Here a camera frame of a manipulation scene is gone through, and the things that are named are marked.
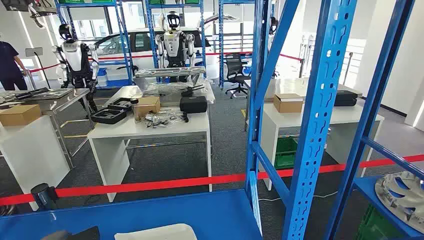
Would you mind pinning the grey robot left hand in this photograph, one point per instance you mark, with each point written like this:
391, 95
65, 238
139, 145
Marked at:
56, 236

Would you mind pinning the white plastic car part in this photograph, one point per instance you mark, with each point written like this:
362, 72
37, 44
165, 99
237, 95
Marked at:
155, 233

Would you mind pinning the white table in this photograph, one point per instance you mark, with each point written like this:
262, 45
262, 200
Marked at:
33, 155
112, 162
268, 142

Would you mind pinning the red barrier belt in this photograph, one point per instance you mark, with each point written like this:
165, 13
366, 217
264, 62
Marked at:
109, 58
149, 186

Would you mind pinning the black foam tray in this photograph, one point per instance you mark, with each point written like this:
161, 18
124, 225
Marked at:
116, 106
99, 118

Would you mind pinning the cardboard box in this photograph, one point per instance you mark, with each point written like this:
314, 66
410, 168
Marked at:
288, 105
147, 106
20, 116

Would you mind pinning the black flat car panel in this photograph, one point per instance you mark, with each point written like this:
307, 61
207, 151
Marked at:
43, 93

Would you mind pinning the clear bag of parts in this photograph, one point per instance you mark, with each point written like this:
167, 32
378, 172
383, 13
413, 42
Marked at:
165, 118

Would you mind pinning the person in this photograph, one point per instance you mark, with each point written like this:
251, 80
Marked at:
10, 63

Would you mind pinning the black-headed humanoid robot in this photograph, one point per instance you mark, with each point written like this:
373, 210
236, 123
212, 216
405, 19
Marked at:
73, 56

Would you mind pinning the clear plastic wrap sheet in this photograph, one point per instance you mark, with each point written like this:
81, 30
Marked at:
165, 90

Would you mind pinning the grey sign stand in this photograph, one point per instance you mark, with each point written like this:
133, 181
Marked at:
34, 51

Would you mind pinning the black hard case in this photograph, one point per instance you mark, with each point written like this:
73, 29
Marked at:
346, 98
193, 104

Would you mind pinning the white car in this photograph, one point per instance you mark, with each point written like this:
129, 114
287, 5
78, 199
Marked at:
140, 60

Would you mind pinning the black hand tool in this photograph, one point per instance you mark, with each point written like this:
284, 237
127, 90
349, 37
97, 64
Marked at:
190, 91

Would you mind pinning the white-headed humanoid robot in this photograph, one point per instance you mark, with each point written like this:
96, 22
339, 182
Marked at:
174, 43

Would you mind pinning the black hanging car panel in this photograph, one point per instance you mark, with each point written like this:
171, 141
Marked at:
20, 5

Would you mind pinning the green plastic crate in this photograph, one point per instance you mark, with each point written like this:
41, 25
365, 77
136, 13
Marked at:
374, 228
71, 1
192, 1
102, 1
156, 1
285, 155

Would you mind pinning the black office chair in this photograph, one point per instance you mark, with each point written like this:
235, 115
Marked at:
234, 68

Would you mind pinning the silver wheel cover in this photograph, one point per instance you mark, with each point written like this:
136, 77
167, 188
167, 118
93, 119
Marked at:
389, 195

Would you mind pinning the black-topped stanchion post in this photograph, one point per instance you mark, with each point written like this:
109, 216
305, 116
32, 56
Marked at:
44, 195

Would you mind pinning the silver stanchion post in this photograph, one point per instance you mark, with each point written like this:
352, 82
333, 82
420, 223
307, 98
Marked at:
301, 68
348, 66

